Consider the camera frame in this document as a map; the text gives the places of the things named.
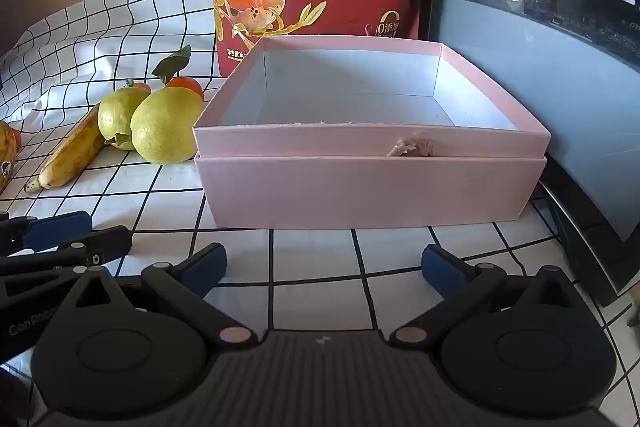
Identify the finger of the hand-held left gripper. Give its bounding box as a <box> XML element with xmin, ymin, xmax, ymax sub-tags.
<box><xmin>0</xmin><ymin>210</ymin><xmax>93</xmax><ymax>255</ymax></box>
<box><xmin>0</xmin><ymin>225</ymin><xmax>134</xmax><ymax>290</ymax></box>

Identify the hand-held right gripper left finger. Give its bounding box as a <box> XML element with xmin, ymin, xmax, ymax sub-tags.
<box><xmin>60</xmin><ymin>243</ymin><xmax>258</xmax><ymax>350</ymax></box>

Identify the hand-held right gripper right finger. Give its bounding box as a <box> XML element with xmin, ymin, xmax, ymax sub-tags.
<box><xmin>389</xmin><ymin>244</ymin><xmax>588</xmax><ymax>350</ymax></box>

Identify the plain yellow banana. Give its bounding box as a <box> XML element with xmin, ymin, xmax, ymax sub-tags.
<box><xmin>25</xmin><ymin>103</ymin><xmax>107</xmax><ymax>194</ymax></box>

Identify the yellow banana with sticker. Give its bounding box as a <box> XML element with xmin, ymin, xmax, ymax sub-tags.
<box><xmin>0</xmin><ymin>121</ymin><xmax>18</xmax><ymax>198</ymax></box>

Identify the pink cardboard box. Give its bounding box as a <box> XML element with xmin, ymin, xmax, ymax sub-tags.
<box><xmin>192</xmin><ymin>35</ymin><xmax>552</xmax><ymax>230</ymax></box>

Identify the yellow-green pear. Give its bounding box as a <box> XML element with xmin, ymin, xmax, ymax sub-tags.
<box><xmin>97</xmin><ymin>79</ymin><xmax>151</xmax><ymax>151</ymax></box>
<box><xmin>131</xmin><ymin>87</ymin><xmax>205</xmax><ymax>164</ymax></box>

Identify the tangerine with green leaf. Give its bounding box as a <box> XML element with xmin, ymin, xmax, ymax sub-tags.
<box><xmin>151</xmin><ymin>45</ymin><xmax>205</xmax><ymax>102</ymax></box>

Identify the black computer case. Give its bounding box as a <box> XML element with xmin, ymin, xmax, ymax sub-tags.
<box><xmin>417</xmin><ymin>0</ymin><xmax>640</xmax><ymax>308</ymax></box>

